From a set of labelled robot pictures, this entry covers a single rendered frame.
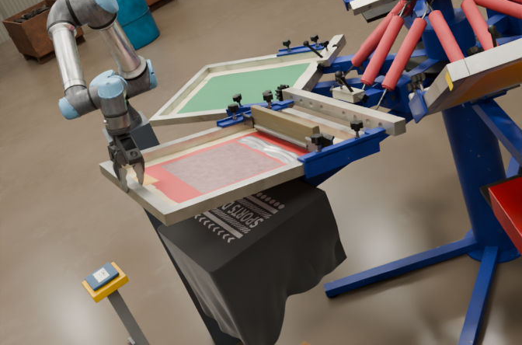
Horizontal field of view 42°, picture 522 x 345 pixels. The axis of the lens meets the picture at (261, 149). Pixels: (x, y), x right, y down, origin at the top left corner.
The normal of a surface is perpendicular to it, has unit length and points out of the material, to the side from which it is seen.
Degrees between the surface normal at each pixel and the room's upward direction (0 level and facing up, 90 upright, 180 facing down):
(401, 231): 0
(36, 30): 90
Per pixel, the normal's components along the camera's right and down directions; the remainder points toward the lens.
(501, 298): -0.34, -0.83
